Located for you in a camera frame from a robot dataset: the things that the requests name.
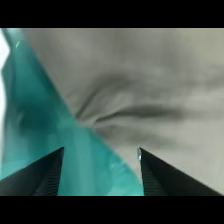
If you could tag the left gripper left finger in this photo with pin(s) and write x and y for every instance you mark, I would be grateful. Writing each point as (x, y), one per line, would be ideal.
(40, 178)

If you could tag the grey shirt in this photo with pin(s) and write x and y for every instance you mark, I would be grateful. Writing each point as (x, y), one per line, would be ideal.
(143, 86)

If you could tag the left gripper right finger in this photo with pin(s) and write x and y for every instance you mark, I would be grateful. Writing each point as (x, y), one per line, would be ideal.
(166, 181)

